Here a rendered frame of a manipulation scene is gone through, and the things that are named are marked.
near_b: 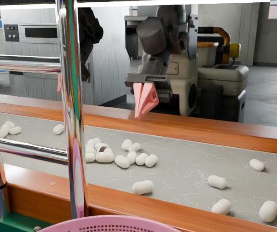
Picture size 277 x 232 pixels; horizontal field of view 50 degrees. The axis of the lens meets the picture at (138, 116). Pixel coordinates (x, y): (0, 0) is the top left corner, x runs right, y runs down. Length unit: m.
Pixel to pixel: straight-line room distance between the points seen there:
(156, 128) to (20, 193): 0.38
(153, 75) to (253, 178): 0.29
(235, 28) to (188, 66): 7.53
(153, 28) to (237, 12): 8.07
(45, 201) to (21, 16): 3.58
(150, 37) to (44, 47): 3.14
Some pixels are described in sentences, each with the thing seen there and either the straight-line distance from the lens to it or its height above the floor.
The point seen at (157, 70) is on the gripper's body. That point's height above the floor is 0.91.
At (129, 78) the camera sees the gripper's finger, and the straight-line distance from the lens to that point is 0.67.
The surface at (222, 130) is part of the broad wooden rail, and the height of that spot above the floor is 0.77.
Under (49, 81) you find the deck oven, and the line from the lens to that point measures 3.78.
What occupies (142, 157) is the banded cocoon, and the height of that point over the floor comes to 0.76.
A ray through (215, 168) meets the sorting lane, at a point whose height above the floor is 0.74.
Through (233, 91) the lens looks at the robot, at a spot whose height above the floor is 0.72.
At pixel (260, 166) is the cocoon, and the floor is 0.75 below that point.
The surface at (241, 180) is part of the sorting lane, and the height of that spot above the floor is 0.74.
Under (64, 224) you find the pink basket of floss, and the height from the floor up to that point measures 0.77.
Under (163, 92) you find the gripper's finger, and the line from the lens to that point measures 0.67.
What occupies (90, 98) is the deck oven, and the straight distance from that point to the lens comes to 3.43.
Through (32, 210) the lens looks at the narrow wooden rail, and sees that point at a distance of 0.52.
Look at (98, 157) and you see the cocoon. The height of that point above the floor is 0.76.
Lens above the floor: 1.01
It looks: 17 degrees down
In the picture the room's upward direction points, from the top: straight up
